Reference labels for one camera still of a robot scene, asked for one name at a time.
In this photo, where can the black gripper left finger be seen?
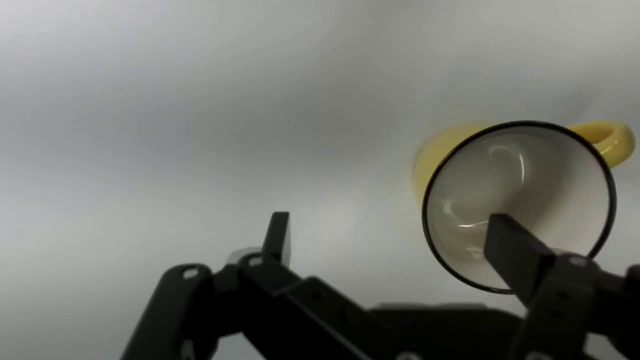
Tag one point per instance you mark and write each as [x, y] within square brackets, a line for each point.
[280, 312]

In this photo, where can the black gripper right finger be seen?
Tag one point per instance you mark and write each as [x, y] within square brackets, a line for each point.
[566, 300]

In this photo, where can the yellow enamel mug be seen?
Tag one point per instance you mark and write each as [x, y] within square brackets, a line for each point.
[526, 181]

